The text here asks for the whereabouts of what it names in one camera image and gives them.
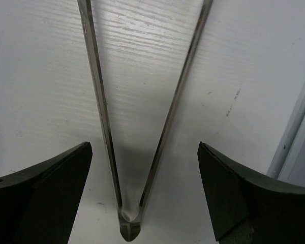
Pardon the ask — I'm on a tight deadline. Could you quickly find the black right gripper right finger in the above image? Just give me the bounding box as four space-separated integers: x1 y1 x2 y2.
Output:
198 142 305 243

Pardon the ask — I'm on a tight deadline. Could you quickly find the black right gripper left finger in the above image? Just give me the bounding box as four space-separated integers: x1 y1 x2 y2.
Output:
0 142 93 243

